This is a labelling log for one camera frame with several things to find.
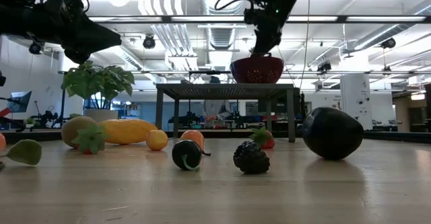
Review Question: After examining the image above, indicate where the small tilted background monitor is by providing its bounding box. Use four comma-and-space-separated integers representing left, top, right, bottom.
7, 90, 33, 114

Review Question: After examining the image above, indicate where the round green toy melon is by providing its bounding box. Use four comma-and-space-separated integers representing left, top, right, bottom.
61, 116, 99, 149

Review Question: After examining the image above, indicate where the black table edge rail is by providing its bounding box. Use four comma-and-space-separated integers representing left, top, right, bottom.
0, 128, 431, 145

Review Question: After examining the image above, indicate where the red colander bowl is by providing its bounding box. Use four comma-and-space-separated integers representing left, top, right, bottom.
229, 52, 286, 85

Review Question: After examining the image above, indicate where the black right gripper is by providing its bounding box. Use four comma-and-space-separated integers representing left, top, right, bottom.
253, 0, 290, 55

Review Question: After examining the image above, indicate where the green leafy plant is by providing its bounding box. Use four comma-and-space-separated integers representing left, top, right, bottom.
61, 60, 136, 110

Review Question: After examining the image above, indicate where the black toy cherry green stem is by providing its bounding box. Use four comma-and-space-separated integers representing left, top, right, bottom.
171, 139, 203, 172

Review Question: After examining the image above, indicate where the silver ventilation duct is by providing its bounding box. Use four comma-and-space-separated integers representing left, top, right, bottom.
201, 0, 248, 50

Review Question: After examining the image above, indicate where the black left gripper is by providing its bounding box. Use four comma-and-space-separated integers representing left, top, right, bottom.
33, 7, 123, 65

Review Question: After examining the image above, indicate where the red toy strawberry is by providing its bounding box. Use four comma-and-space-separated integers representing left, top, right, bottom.
248, 126, 276, 150
71, 124, 109, 155

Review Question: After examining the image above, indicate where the large black toy plum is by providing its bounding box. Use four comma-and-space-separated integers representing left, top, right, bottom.
302, 106, 365, 161

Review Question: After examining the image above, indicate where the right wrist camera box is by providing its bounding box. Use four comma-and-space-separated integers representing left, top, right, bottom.
244, 7, 267, 26

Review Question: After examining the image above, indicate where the small yellow lemon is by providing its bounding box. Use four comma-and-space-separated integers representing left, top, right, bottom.
145, 129, 169, 152

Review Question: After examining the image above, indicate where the black ceiling spotlight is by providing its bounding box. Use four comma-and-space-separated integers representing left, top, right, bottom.
142, 34, 157, 50
28, 41, 43, 55
381, 37, 397, 50

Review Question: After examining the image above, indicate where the person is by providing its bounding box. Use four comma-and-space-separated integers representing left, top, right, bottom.
201, 75, 233, 121

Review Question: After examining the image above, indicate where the white plant pot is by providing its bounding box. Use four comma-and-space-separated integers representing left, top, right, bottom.
83, 108, 119, 124

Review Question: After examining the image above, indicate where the perforated metal shelf riser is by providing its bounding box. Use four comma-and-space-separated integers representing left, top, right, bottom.
155, 83, 297, 143

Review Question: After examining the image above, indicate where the long yellow toy fruit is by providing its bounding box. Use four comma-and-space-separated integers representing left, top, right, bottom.
98, 118, 159, 146

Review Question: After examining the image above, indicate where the green toy pear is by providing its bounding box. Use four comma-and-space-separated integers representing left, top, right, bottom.
0, 139, 43, 166

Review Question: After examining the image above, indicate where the black toy blackberry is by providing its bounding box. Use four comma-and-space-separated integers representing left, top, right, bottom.
232, 141, 271, 176

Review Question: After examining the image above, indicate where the white pillar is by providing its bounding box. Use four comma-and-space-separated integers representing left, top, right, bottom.
339, 74, 373, 131

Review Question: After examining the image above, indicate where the small orange toy pear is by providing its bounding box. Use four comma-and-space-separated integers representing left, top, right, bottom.
179, 129, 212, 157

